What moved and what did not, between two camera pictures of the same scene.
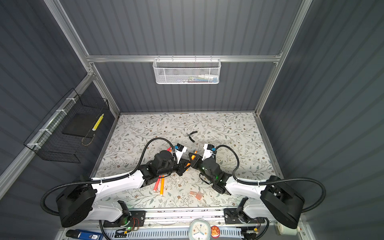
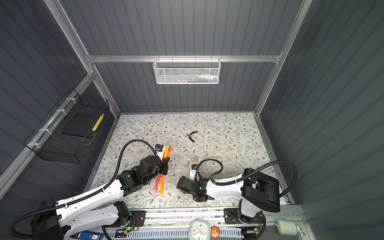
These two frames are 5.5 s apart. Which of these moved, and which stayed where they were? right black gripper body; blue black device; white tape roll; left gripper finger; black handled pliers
Moved: right black gripper body; left gripper finger
Stayed: black handled pliers; white tape roll; blue black device
